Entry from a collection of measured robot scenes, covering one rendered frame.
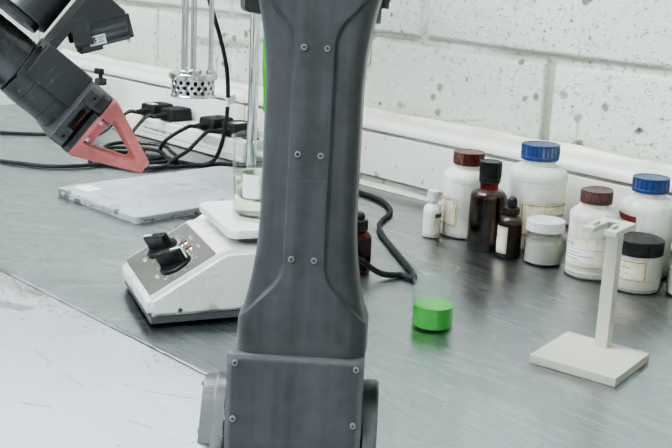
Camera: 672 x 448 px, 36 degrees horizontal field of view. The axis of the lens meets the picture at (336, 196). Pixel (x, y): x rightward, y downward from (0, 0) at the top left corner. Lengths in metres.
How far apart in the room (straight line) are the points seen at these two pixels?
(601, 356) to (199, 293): 0.37
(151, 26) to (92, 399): 1.33
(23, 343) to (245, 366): 0.48
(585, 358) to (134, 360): 0.39
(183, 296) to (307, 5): 0.54
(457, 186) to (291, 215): 0.84
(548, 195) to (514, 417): 0.50
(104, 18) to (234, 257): 0.26
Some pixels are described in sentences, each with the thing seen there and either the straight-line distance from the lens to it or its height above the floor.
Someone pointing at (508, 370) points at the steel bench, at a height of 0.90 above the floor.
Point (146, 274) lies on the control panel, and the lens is 1.03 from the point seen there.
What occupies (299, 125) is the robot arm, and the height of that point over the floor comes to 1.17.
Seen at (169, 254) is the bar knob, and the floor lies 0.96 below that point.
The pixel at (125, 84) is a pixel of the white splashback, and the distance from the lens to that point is 2.09.
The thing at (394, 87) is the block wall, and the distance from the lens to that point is 1.61.
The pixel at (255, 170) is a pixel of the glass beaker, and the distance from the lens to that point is 1.01.
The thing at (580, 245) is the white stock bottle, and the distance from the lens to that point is 1.21.
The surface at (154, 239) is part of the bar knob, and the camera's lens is 1.06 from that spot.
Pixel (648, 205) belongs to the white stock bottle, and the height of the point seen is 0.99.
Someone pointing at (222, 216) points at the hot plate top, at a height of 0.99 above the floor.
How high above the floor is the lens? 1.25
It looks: 13 degrees down
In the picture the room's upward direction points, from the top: 3 degrees clockwise
